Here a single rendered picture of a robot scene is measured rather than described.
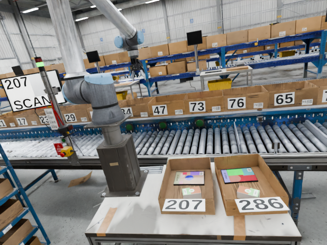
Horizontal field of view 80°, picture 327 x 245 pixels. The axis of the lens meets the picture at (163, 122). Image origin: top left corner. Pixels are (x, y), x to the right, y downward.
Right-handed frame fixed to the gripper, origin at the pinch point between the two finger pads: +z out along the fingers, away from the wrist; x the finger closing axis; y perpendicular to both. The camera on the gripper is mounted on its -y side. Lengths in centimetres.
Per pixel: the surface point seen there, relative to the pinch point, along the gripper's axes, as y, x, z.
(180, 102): -29, 30, 30
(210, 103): -28, 59, 34
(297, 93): -25, 134, 32
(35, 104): 24, -93, 7
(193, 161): 49, 46, 54
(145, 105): -30.0, -9.5, 29.9
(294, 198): 30, 115, 99
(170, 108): -29.2, 17.6, 35.0
